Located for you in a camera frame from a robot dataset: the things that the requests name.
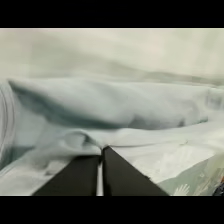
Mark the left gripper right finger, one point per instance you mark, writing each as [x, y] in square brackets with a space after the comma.
[125, 178]

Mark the light blue shirt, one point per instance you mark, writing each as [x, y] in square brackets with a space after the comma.
[110, 110]

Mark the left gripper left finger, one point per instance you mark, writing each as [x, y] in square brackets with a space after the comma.
[75, 180]

